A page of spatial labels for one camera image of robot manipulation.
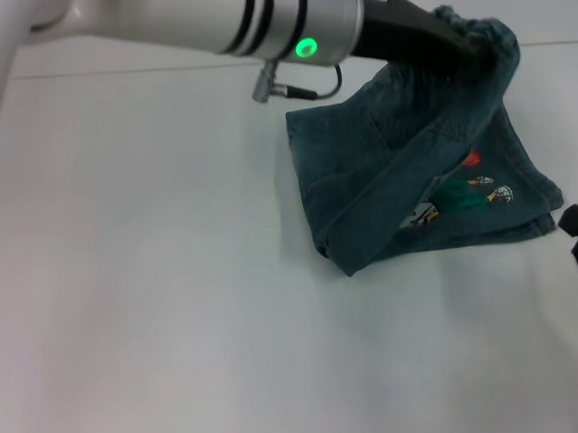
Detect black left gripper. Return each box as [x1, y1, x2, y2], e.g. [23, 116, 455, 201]
[349, 0, 502, 86]

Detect blue denim shorts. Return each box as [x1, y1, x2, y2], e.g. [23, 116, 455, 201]
[277, 0, 570, 281]

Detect thin black cable with plug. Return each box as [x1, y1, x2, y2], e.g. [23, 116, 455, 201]
[249, 56, 345, 105]

